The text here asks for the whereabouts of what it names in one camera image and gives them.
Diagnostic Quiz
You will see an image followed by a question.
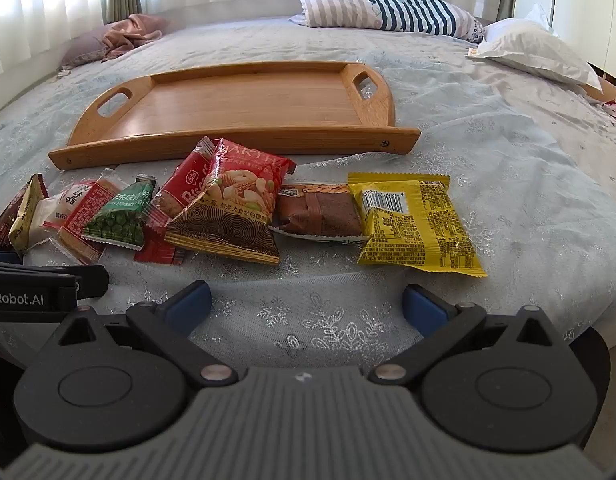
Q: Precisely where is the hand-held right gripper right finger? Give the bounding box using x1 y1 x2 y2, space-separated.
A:
368 284 574 385

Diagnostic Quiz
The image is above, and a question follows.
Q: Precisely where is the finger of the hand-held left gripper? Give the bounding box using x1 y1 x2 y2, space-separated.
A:
68 264 112 307

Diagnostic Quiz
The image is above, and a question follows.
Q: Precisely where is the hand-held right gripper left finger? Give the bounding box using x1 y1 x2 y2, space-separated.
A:
40 281 239 387

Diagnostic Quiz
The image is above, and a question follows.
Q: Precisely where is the small red snack packet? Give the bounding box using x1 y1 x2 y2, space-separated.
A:
134 222 186 264

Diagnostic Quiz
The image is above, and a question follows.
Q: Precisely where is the green pea packet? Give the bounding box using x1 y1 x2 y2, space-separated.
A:
81 174 156 250

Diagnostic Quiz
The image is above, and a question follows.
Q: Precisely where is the red orange candy packet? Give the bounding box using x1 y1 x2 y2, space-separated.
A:
50 167 131 266

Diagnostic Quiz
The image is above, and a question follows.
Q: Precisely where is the small yellow snack packet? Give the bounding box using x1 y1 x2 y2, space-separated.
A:
8 174 50 257

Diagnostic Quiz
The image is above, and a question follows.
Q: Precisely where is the large yellow snack packet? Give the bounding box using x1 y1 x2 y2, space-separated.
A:
348 172 489 279

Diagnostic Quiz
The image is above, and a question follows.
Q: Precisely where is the white pink candy packet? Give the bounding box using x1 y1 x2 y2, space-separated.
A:
25 180 96 251

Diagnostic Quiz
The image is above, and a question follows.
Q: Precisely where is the red brown peanut packet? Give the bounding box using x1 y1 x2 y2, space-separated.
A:
164 137 297 266

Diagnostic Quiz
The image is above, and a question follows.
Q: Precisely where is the red biscuit packet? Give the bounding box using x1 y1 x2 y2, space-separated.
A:
148 136 215 233

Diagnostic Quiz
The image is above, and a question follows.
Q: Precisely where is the clear brown cake packet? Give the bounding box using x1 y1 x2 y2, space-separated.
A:
269 182 367 246

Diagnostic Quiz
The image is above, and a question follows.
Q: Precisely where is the wooden tray with handles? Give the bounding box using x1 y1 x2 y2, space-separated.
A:
48 60 422 171

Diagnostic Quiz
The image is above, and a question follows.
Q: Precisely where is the light blue lace cloth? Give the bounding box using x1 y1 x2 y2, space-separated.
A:
0 30 616 361

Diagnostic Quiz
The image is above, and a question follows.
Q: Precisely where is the purple pillow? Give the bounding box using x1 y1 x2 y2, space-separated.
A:
58 24 119 72

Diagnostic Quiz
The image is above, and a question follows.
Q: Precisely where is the pink blanket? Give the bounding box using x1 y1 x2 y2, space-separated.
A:
100 13 171 63

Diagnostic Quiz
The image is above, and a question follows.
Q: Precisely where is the white plastic bag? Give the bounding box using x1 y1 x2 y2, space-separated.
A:
465 4 604 93

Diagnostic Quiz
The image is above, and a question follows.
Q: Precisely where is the bed with grey floral sheet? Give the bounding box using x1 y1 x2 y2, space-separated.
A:
0 7 616 361

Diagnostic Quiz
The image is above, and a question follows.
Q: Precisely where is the striped folded quilt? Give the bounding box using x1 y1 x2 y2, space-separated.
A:
289 0 486 43

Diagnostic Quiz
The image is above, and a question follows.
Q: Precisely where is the white wardrobe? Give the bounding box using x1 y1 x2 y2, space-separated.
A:
513 0 616 91

